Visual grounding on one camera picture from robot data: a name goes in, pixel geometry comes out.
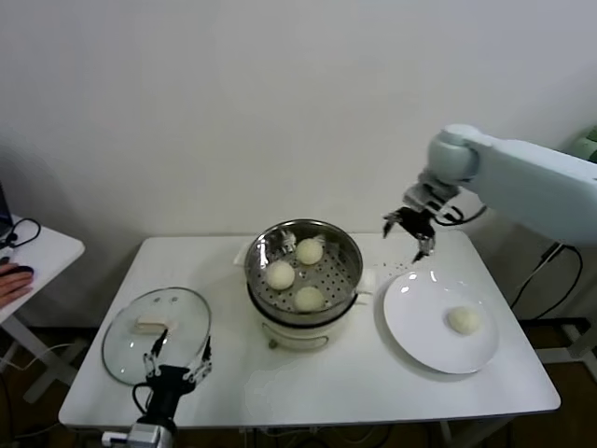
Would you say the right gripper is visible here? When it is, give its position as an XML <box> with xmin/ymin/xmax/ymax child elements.
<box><xmin>382</xmin><ymin>175</ymin><xmax>461</xmax><ymax>264</ymax></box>

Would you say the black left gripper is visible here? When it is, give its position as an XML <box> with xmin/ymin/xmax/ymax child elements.
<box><xmin>142</xmin><ymin>329</ymin><xmax>214</xmax><ymax>421</ymax></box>

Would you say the white steamed baozi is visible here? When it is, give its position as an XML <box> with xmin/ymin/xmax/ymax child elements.
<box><xmin>447</xmin><ymin>305</ymin><xmax>481</xmax><ymax>335</ymax></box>
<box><xmin>297</xmin><ymin>238</ymin><xmax>324</xmax><ymax>266</ymax></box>
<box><xmin>293</xmin><ymin>285</ymin><xmax>326</xmax><ymax>313</ymax></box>
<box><xmin>265</xmin><ymin>260</ymin><xmax>296</xmax><ymax>290</ymax></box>

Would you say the stainless steel steamer basket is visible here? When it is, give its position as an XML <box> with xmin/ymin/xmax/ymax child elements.
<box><xmin>231</xmin><ymin>217</ymin><xmax>377</xmax><ymax>328</ymax></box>

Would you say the bare person hand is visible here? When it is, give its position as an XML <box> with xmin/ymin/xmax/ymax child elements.
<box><xmin>0</xmin><ymin>263</ymin><xmax>36</xmax><ymax>307</ymax></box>

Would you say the white table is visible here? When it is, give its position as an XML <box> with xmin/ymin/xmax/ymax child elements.
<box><xmin>58</xmin><ymin>229</ymin><xmax>561</xmax><ymax>430</ymax></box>

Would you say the white round plate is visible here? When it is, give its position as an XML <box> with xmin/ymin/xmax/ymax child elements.
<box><xmin>382</xmin><ymin>269</ymin><xmax>500</xmax><ymax>374</ymax></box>

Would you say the cream electric cooking pot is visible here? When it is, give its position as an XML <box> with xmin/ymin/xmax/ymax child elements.
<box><xmin>246</xmin><ymin>279</ymin><xmax>374</xmax><ymax>351</ymax></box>

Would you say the white side desk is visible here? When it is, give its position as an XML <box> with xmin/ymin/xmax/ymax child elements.
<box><xmin>0</xmin><ymin>213</ymin><xmax>90</xmax><ymax>405</ymax></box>

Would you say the pale green appliance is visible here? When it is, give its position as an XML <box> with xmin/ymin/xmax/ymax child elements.
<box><xmin>566</xmin><ymin>124</ymin><xmax>597</xmax><ymax>162</ymax></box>

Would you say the glass lid with cream handle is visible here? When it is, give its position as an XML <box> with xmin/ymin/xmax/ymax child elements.
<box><xmin>101</xmin><ymin>287</ymin><xmax>212</xmax><ymax>386</ymax></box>

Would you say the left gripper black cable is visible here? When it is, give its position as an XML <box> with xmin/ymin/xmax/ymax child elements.
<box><xmin>132</xmin><ymin>382</ymin><xmax>158</xmax><ymax>414</ymax></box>

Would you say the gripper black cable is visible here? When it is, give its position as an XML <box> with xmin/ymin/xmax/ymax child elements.
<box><xmin>132</xmin><ymin>382</ymin><xmax>158</xmax><ymax>414</ymax></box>
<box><xmin>433</xmin><ymin>203</ymin><xmax>489</xmax><ymax>228</ymax></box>

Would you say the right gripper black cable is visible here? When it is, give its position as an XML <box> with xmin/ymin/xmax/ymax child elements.
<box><xmin>433</xmin><ymin>203</ymin><xmax>489</xmax><ymax>228</ymax></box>

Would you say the white floor cable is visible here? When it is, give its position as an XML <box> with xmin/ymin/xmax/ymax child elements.
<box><xmin>0</xmin><ymin>343</ymin><xmax>76</xmax><ymax>371</ymax></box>

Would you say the thin black desk cable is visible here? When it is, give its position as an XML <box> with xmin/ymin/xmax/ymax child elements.
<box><xmin>0</xmin><ymin>217</ymin><xmax>42</xmax><ymax>253</ymax></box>

